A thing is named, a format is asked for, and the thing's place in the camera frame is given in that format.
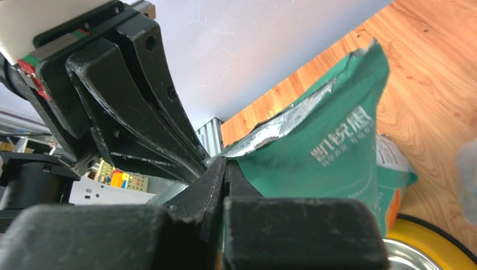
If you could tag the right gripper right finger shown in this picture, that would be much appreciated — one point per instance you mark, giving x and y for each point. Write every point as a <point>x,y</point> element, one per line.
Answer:
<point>296,233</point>

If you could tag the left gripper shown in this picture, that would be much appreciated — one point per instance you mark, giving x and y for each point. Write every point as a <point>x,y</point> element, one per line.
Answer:
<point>70,90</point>

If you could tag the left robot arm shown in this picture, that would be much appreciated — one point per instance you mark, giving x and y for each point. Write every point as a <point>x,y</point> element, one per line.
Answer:
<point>97,74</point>

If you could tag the blue wrapped package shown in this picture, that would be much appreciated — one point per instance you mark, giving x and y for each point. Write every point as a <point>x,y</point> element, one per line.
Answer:
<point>466,183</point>

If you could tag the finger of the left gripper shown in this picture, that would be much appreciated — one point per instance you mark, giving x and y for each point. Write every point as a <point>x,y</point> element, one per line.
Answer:
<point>139,39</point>

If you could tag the green pet food bag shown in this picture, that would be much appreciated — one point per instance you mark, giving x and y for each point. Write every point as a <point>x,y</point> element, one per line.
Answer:
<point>326,143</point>

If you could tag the yellow double pet bowl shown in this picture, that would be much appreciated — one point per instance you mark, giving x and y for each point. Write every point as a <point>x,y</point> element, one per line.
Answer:
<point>413,243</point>

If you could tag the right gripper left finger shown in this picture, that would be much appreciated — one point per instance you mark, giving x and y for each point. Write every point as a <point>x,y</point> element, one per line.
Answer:
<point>46,231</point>

